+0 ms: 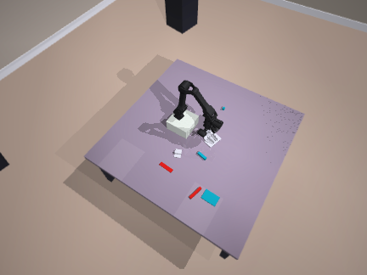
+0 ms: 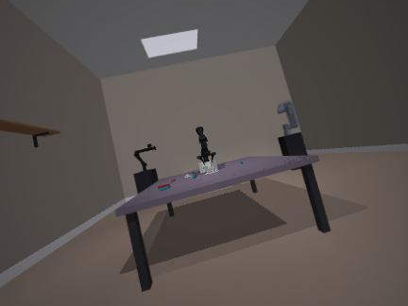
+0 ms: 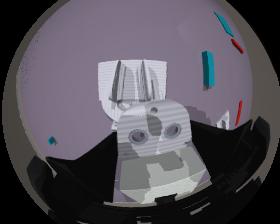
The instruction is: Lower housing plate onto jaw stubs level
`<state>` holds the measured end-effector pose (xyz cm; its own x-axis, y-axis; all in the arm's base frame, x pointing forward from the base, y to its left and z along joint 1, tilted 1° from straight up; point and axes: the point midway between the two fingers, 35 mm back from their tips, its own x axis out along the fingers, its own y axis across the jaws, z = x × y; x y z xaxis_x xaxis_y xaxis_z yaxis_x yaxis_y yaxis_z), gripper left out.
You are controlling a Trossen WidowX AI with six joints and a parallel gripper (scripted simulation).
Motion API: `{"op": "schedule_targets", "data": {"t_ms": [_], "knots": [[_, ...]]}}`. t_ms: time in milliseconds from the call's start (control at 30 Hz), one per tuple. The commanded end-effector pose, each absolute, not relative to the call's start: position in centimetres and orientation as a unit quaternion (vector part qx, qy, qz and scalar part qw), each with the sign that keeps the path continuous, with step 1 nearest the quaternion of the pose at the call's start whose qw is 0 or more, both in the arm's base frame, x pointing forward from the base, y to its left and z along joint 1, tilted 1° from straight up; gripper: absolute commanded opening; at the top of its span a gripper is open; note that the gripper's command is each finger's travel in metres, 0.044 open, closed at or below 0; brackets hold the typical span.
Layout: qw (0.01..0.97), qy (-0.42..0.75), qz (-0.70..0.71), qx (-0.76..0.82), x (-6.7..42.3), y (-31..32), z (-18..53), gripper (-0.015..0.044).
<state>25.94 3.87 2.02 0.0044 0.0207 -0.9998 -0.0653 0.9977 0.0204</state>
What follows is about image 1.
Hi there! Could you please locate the teal flat rectangular plate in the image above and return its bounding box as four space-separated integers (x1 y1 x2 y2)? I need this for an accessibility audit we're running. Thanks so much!
201 189 220 206

